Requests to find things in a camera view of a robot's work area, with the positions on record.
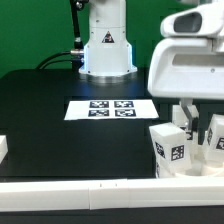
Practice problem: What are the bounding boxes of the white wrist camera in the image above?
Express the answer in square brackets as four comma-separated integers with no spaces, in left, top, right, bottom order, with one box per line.
[160,2,224,37]

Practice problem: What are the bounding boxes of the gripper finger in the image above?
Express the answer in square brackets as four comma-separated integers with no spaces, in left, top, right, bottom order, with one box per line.
[180,98,198,134]

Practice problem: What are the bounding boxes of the white marker sheet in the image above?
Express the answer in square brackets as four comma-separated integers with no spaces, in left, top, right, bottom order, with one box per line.
[64,99,159,120]

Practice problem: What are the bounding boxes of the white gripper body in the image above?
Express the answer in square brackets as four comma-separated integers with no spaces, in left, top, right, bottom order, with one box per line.
[148,38,224,100]

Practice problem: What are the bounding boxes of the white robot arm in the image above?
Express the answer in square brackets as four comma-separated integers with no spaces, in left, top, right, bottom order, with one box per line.
[79,0,224,113]

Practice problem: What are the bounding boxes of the white left barrier block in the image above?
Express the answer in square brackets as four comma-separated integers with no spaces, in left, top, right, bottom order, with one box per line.
[0,135,8,164]

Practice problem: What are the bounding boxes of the black cables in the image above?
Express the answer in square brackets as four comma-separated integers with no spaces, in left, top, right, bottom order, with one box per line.
[35,49,84,70]

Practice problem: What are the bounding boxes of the white front barrier rail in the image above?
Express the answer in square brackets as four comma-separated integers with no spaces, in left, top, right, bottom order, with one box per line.
[0,177,224,212]

